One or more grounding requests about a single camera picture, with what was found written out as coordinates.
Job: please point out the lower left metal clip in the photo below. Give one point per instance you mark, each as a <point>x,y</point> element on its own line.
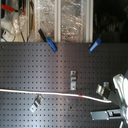
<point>37,103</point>

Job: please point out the right blue clamp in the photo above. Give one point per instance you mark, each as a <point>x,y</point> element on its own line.
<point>95,44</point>

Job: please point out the blue clamp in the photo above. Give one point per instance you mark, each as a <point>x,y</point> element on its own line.
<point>47,39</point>
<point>95,44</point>

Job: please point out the black perforated pegboard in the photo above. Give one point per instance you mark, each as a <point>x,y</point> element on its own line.
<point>31,69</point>

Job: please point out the upper metal cable clip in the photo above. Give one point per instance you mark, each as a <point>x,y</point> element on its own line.
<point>73,80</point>

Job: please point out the left blue clamp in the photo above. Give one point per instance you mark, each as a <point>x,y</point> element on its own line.
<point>47,39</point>

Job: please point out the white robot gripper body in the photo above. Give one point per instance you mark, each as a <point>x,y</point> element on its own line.
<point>121,84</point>

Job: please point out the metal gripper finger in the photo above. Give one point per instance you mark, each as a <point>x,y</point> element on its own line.
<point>106,114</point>
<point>108,94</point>

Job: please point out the clear plastic storage bin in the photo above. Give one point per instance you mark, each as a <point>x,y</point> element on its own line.
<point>64,20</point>

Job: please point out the white device with red parts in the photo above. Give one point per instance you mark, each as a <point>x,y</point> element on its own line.
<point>12,20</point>

